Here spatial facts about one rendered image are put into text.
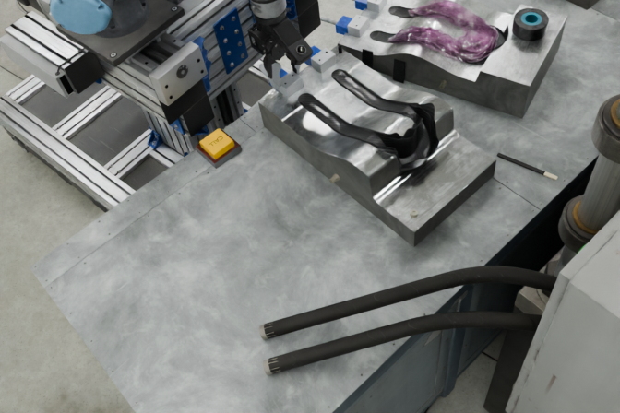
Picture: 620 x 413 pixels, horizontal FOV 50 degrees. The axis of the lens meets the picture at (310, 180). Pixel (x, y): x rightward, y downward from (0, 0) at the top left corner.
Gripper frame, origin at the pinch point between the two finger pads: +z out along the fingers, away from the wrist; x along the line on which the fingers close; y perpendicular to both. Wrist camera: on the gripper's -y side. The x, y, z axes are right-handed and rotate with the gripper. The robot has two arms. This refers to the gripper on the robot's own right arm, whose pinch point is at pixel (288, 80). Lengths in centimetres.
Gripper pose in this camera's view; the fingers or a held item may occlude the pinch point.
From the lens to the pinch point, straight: 158.7
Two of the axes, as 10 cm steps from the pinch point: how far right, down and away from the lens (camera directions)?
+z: 1.1, 6.0, 8.0
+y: -6.7, -5.5, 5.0
